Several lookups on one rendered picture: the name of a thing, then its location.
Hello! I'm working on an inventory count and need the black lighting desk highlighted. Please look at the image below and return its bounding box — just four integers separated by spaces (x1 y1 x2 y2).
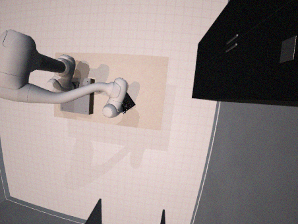
122 93 135 111

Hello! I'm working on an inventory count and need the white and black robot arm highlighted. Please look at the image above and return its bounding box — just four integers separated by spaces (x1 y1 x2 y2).
0 30 127 118

